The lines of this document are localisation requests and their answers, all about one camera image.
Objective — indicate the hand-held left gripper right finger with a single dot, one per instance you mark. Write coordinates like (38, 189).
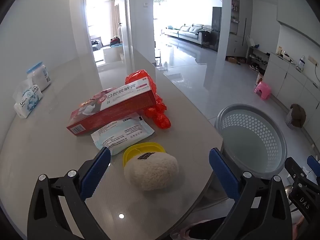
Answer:
(222, 172)

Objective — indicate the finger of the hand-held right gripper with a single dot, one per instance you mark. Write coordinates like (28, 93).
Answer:
(293, 166)
(313, 162)

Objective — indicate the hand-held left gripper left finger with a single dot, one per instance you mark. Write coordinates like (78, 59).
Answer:
(96, 172)

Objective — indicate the grey perforated plastic basket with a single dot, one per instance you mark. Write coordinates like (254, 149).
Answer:
(252, 140)

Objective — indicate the beige fluffy puff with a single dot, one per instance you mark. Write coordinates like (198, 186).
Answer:
(152, 171)

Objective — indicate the red toothpaste box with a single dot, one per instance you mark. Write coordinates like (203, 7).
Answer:
(112, 105)

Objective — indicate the red plastic bag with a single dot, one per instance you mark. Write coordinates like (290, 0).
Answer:
(160, 110)

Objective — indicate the white blue wet wipes packet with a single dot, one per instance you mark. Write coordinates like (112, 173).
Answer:
(122, 132)

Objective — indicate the brown bag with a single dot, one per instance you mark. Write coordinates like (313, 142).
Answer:
(296, 116)

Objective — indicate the yellow plastic lid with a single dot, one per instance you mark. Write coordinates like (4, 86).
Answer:
(143, 148)

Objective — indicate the person's leg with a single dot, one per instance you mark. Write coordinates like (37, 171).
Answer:
(207, 227)

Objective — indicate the pink slipper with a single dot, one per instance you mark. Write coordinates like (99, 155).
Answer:
(184, 233)

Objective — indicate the pink plastic stool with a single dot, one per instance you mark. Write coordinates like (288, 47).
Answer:
(263, 90)

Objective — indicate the white base cabinet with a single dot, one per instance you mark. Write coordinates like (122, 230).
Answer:
(287, 80)

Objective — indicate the clear plastic bottle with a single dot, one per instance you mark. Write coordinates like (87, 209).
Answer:
(301, 63)

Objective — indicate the white blue tissue pack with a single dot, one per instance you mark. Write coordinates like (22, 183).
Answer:
(27, 100)

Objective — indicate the cardboard box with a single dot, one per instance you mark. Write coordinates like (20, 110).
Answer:
(231, 59)

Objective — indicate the shoe rack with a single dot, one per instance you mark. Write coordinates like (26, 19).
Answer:
(257, 57)

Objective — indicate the white paper bag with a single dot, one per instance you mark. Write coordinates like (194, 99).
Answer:
(250, 41)

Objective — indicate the grey sofa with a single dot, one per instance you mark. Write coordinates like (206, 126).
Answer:
(190, 31)

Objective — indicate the beige curtain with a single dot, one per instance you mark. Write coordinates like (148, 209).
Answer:
(115, 20)

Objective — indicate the tall white shelf cabinet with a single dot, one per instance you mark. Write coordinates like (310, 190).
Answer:
(235, 17)

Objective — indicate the white wall cabinet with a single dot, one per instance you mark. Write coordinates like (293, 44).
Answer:
(292, 5)

